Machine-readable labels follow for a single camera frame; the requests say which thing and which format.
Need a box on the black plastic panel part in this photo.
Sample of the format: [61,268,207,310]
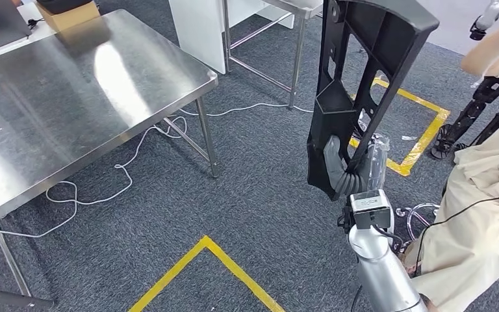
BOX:
[306,0,441,202]

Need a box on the cardboard box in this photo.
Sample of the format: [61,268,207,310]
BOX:
[35,0,101,33]

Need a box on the white floor cable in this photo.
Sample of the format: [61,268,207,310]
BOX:
[0,102,315,239]

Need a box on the chrome stool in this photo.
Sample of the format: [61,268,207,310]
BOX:
[393,202,442,255]

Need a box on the white handheld controller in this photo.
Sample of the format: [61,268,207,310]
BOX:
[468,0,499,42]

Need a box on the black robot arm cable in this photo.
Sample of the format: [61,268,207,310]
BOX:
[337,215,405,312]

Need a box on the thin black headset cable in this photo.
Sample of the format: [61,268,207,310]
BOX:
[413,189,499,276]

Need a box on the person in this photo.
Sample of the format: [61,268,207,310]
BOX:
[398,0,499,312]

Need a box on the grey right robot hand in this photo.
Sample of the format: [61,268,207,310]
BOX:
[322,133,390,197]

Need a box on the yellow floor tape square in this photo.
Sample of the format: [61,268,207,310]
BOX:
[347,76,452,177]
[128,235,286,312]

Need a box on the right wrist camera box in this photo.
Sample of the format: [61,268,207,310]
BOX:
[337,189,395,234]

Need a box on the white cabinet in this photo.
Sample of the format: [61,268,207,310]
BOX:
[168,0,296,75]

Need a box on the black tripod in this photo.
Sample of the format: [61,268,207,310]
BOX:
[430,75,499,163]

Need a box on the stainless steel workbench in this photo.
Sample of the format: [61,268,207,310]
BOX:
[0,9,221,312]

